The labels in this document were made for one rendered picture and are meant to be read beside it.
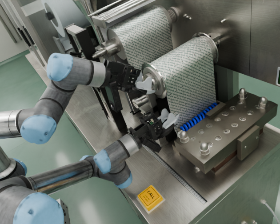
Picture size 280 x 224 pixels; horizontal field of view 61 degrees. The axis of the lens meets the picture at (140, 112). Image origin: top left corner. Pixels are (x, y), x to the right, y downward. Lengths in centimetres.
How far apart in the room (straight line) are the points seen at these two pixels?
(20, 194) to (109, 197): 157
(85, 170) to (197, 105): 51
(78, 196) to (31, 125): 172
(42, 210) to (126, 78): 43
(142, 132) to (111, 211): 132
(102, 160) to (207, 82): 51
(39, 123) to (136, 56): 54
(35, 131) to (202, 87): 64
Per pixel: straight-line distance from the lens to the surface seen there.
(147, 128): 85
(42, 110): 65
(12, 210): 61
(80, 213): 220
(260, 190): 124
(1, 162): 114
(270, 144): 109
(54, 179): 81
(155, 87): 84
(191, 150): 89
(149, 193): 95
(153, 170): 103
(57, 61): 66
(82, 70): 68
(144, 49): 103
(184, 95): 92
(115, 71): 74
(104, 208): 212
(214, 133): 94
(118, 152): 82
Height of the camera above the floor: 171
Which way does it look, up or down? 38 degrees down
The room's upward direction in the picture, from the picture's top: 19 degrees counter-clockwise
